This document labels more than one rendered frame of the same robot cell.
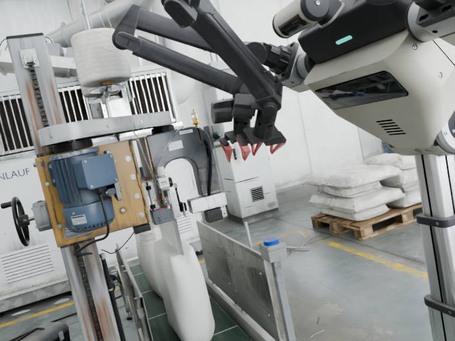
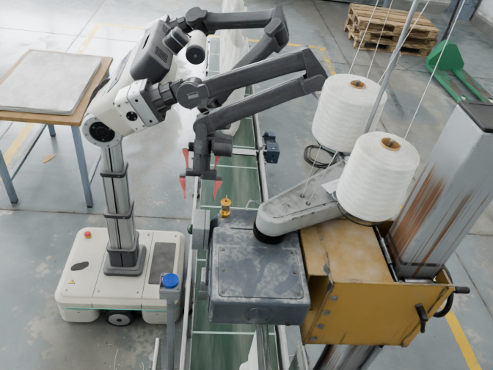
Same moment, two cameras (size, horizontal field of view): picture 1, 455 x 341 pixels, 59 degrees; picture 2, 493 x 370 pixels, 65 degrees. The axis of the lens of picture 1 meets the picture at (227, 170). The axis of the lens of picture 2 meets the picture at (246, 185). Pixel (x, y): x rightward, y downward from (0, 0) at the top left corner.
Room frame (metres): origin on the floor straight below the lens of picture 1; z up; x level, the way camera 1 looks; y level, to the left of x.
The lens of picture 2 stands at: (2.31, 0.26, 2.10)
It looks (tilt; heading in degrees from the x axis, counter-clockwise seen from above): 41 degrees down; 191
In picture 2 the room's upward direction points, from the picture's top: 9 degrees clockwise
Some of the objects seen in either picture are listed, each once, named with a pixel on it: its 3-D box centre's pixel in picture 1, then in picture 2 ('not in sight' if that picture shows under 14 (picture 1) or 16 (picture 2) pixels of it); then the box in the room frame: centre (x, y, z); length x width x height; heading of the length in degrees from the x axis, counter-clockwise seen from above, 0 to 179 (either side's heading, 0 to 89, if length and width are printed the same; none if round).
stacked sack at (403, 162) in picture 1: (393, 161); not in sight; (4.44, -1.83, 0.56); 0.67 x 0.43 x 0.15; 19
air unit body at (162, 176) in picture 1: (165, 187); not in sight; (1.46, 0.23, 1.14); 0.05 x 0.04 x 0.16; 109
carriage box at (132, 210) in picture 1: (93, 189); (362, 281); (1.52, 0.51, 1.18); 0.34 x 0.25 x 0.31; 109
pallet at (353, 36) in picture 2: not in sight; (385, 38); (-4.43, 0.87, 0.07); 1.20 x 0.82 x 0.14; 107
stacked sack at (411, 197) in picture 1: (413, 195); not in sight; (4.22, -1.89, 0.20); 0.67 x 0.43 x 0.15; 109
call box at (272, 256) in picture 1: (273, 250); (170, 286); (1.51, -0.11, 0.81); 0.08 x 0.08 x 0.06; 19
